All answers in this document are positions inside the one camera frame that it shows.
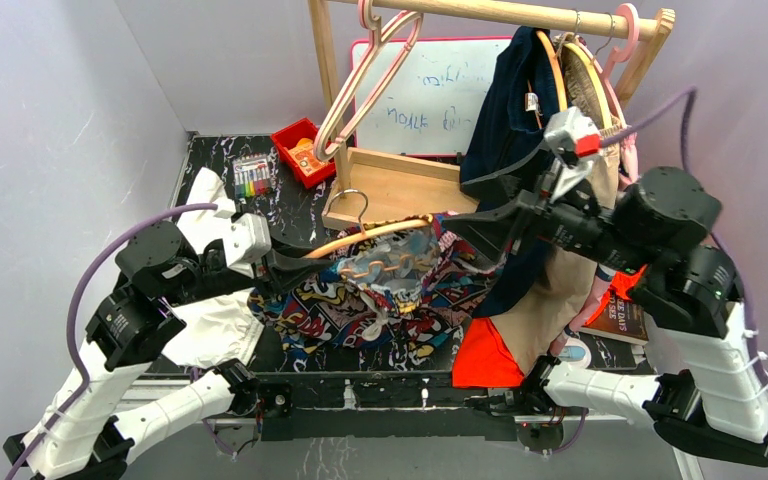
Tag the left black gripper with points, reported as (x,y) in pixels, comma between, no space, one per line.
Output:
(286,270)

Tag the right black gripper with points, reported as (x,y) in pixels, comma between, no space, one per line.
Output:
(488,231)

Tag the orange wooden hanger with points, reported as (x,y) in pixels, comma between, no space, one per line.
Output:
(366,234)

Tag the comic print shorts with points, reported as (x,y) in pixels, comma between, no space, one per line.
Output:
(415,308)

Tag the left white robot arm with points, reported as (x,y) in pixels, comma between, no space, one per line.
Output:
(82,435)

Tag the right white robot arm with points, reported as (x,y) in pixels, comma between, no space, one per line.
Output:
(717,407)

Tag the navy blue shorts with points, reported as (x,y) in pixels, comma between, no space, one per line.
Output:
(505,131)

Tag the beige plastic hanger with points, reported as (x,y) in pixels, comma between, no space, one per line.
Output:
(329,138)

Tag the orange hanger with navy shorts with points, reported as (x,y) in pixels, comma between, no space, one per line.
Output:
(546,92)

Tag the beige shorts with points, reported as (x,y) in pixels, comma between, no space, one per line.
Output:
(556,297)

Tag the yellow hanger with beige shorts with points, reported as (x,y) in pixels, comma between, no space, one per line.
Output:
(583,85)

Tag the orange shorts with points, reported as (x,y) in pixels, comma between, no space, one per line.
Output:
(483,360)

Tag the pink hanger far right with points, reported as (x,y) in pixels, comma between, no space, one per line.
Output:
(618,55)

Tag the marker pen pack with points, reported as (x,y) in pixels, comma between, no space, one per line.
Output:
(252,176)

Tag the white cloth garment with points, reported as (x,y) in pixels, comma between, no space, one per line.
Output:
(217,329)

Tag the wooden clothes rack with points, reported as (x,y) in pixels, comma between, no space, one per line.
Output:
(399,185)

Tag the orange card box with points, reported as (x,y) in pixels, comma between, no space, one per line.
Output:
(304,158)

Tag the red plastic bin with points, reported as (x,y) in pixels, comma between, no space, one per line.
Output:
(294,145)

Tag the pink framed whiteboard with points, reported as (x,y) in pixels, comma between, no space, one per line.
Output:
(430,107)

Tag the pink patterned garment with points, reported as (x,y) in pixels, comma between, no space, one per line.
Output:
(629,173)

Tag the small red cloth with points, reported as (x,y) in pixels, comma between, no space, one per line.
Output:
(622,285)

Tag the dark book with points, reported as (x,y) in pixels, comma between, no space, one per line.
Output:
(620,320)

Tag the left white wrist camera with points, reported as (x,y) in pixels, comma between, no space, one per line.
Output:
(246,238)

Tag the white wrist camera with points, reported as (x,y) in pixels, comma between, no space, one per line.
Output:
(575,144)
(246,238)

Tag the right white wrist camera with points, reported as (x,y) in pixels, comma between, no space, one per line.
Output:
(575,144)

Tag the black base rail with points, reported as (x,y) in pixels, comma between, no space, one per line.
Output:
(303,405)

